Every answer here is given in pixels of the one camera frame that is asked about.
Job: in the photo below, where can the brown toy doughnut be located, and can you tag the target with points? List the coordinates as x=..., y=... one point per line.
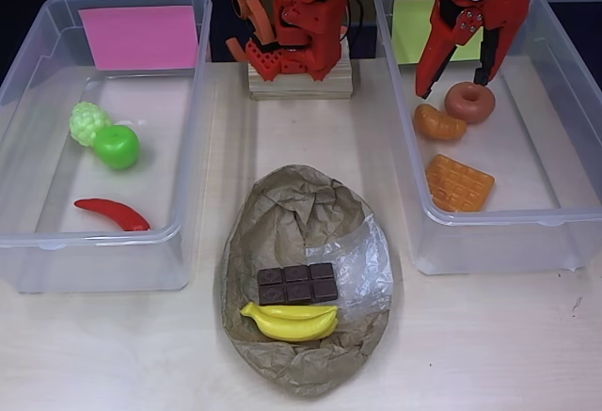
x=458, y=105

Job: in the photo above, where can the yellow-green paper label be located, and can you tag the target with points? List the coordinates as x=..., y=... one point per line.
x=409, y=30

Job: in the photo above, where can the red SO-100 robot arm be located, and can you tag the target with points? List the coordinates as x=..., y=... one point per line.
x=310, y=20

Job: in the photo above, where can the yellow toy banana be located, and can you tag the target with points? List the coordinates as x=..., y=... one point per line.
x=291, y=326

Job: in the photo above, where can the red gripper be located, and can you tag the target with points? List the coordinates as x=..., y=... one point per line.
x=499, y=8

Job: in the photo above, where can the crumpled brown paper bag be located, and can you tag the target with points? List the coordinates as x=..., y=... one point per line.
x=282, y=218

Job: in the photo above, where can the red toy chili pepper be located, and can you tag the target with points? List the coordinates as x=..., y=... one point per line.
x=117, y=211

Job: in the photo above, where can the wooden base block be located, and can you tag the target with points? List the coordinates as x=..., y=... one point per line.
x=301, y=91

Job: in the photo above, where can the orange toy croissant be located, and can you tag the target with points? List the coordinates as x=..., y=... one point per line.
x=437, y=124

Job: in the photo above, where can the clear plastic bin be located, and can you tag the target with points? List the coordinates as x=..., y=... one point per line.
x=28, y=100
x=531, y=147

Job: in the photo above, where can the light green toy cauliflower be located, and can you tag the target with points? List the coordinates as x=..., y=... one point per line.
x=84, y=121

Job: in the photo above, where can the green toy apple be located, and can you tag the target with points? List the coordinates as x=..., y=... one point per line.
x=117, y=147

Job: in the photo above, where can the brown toy chocolate bar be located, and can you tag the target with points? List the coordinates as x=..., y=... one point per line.
x=296, y=284

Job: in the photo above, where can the orange toy waffle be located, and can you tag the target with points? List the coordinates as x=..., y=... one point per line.
x=458, y=183

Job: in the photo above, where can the pink paper label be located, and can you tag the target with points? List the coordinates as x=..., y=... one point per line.
x=141, y=37

